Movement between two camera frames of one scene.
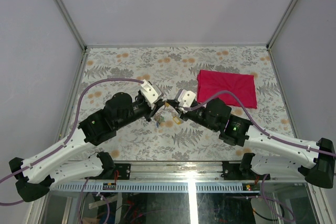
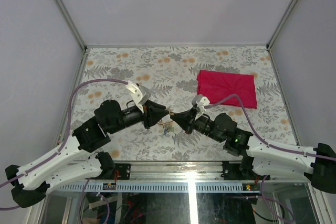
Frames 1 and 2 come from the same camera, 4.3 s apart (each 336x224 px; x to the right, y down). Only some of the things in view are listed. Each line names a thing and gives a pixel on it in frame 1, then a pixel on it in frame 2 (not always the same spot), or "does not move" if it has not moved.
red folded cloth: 242,86 does not move
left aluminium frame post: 64,10 does not move
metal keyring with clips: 164,99 → 168,128
